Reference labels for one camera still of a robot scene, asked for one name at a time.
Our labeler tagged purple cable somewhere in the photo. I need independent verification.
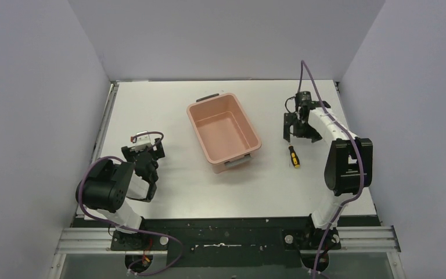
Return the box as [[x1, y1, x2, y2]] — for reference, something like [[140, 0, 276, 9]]
[[78, 131, 184, 277], [298, 60, 367, 279]]

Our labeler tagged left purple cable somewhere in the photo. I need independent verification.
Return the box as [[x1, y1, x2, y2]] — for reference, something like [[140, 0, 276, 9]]
[[78, 131, 184, 277]]

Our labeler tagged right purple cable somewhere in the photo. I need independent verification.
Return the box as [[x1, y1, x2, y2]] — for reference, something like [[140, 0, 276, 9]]
[[298, 60, 367, 279]]

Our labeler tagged pink plastic bin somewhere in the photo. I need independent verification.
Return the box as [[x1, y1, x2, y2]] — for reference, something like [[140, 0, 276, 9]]
[[186, 93, 262, 174]]

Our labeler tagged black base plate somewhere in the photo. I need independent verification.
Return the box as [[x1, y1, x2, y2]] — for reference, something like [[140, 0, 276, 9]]
[[72, 216, 379, 273]]

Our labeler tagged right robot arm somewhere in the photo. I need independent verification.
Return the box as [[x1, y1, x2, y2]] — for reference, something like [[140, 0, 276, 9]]
[[283, 91, 373, 230]]

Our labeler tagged aluminium frame rail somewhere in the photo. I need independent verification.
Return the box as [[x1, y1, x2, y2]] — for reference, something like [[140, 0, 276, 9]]
[[55, 226, 401, 255]]

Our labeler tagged yellow black screwdriver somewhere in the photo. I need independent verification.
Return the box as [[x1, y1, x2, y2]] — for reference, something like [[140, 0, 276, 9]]
[[288, 145, 300, 168]]

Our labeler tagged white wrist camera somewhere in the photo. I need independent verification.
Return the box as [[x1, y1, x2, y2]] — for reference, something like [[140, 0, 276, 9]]
[[131, 131, 152, 152]]

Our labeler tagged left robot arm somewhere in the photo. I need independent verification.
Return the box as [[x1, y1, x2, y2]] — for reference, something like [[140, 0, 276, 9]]
[[75, 132, 165, 250]]

